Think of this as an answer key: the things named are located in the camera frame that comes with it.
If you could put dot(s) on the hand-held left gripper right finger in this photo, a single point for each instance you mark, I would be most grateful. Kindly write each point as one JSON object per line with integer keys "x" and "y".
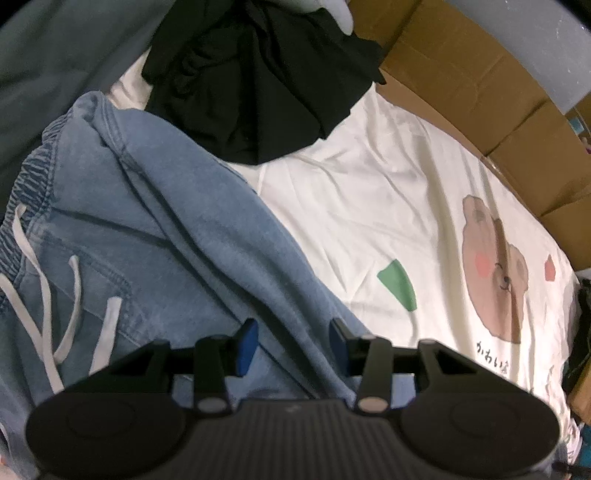
{"x": 337, "y": 345}

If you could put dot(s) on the brown cardboard sheet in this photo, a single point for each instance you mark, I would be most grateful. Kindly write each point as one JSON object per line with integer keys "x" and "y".
{"x": 461, "y": 78}

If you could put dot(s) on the grey plush toy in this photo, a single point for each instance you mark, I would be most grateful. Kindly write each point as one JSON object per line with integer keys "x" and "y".
{"x": 334, "y": 11}

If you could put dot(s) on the grey garment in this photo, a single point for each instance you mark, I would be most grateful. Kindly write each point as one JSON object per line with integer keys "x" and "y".
{"x": 55, "y": 50}

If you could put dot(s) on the dark patterned cloth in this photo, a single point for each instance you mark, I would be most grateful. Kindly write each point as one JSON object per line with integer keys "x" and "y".
{"x": 581, "y": 332}

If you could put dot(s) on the blue denim jeans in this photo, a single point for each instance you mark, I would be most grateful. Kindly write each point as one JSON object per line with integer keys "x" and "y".
{"x": 184, "y": 230}

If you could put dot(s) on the black garment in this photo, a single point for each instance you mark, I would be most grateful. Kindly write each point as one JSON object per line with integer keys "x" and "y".
{"x": 258, "y": 83}

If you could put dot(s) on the cream printed bed sheet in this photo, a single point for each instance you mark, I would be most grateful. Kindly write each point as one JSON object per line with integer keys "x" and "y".
{"x": 378, "y": 194}

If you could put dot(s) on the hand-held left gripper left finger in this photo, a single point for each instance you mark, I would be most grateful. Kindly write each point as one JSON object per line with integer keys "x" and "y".
{"x": 247, "y": 346}

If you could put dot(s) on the mustard brown cloth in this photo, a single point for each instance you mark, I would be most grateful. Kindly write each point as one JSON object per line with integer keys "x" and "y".
{"x": 582, "y": 401}

